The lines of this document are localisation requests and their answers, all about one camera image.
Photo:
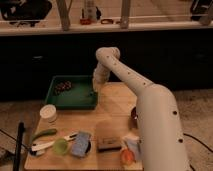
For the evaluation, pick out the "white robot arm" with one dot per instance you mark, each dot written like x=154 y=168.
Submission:
x=162 y=141

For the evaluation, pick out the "black vertical pole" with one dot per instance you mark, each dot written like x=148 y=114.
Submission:
x=17 y=158

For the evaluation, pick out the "green pepper toy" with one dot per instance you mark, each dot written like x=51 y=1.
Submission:
x=44 y=133

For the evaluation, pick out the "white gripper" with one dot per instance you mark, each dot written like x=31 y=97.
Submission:
x=101 y=75

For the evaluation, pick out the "small green cup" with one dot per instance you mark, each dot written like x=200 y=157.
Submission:
x=60 y=146

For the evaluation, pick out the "white blue cloth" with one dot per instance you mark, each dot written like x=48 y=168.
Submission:
x=132 y=142

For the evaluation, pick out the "black chair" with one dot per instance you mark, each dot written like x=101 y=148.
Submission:
x=30 y=12

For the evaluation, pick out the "orange carrot toy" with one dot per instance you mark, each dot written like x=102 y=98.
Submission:
x=127 y=157

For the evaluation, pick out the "green plastic tray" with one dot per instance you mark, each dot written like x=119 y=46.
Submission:
x=81 y=96

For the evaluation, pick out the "white handled utensil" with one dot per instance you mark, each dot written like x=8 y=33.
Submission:
x=39 y=147

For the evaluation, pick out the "dark brown bowl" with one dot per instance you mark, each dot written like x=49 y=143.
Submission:
x=134 y=117

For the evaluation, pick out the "white cylindrical cup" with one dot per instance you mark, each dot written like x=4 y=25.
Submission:
x=48 y=113

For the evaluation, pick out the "white bottle on shelf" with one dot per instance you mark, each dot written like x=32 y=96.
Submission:
x=90 y=10

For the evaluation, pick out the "dark grape bunch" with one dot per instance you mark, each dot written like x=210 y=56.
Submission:
x=61 y=87

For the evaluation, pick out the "brown rectangular block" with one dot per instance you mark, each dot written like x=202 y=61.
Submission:
x=108 y=143

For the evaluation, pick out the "blue sponge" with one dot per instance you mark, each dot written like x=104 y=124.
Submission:
x=80 y=144

